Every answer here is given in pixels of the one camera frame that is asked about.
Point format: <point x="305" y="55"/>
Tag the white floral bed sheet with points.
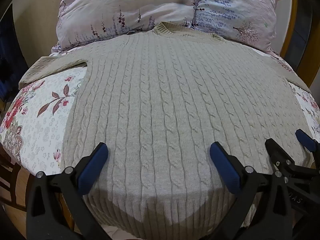
<point x="37" y="130"/>

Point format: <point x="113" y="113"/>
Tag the dark blue cloth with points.
<point x="10" y="55"/>

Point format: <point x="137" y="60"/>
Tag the dark wooden furniture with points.
<point x="10" y="177"/>

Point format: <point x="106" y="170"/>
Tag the pink pillow with sprig print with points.
<point x="120" y="7"/>

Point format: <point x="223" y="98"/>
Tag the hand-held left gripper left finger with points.
<point x="93" y="166"/>

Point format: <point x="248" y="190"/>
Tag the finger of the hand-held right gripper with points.
<point x="305" y="140"/>
<point x="277" y="152"/>

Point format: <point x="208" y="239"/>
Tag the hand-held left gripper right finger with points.
<point x="225" y="167"/>

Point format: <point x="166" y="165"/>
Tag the pink pillow with tree print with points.
<point x="237" y="7"/>

